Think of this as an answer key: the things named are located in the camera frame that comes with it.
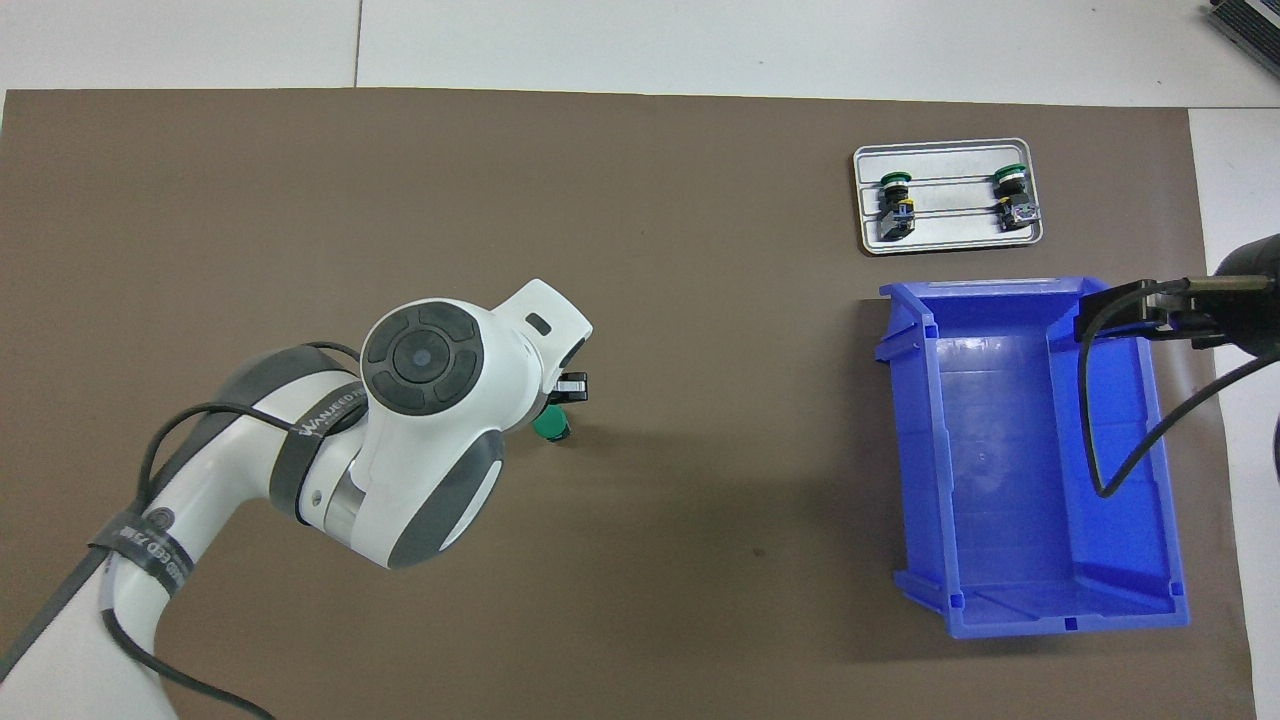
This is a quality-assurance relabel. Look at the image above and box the blue plastic storage bin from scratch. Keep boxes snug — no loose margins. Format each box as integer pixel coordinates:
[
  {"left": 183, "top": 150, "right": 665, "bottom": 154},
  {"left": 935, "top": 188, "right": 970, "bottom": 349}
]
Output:
[{"left": 873, "top": 277, "right": 1191, "bottom": 641}]

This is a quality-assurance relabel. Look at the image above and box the silver metal tray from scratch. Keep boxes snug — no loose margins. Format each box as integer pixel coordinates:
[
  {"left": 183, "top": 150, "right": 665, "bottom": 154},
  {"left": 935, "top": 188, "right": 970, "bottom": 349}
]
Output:
[{"left": 853, "top": 138, "right": 1045, "bottom": 256}]

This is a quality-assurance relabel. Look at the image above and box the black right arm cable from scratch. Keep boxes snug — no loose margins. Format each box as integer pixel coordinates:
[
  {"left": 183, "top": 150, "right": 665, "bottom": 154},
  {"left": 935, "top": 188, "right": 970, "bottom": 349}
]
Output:
[{"left": 1077, "top": 278, "right": 1280, "bottom": 498}]

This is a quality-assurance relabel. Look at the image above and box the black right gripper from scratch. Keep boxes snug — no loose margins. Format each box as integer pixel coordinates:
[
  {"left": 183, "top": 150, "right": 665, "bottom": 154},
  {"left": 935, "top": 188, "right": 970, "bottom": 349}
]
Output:
[{"left": 1075, "top": 233, "right": 1280, "bottom": 361}]

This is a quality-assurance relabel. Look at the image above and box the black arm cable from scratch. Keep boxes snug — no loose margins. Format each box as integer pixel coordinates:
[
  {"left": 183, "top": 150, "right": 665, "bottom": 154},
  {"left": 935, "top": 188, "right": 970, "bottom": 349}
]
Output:
[
  {"left": 1077, "top": 278, "right": 1280, "bottom": 498},
  {"left": 100, "top": 342, "right": 363, "bottom": 720}
]

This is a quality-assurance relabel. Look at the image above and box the brown table mat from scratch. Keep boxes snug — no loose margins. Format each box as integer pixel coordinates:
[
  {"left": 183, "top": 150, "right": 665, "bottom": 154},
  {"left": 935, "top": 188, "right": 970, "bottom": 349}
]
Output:
[{"left": 0, "top": 88, "right": 1256, "bottom": 720}]

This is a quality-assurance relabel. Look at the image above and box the grey ribbed device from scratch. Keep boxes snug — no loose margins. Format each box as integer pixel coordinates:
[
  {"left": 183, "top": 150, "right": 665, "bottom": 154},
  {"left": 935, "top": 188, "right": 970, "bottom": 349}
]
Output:
[{"left": 1205, "top": 0, "right": 1280, "bottom": 51}]

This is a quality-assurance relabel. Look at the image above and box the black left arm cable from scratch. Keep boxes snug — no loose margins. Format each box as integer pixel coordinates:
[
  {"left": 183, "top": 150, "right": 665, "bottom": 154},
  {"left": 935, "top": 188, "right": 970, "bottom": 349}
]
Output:
[{"left": 100, "top": 342, "right": 363, "bottom": 720}]

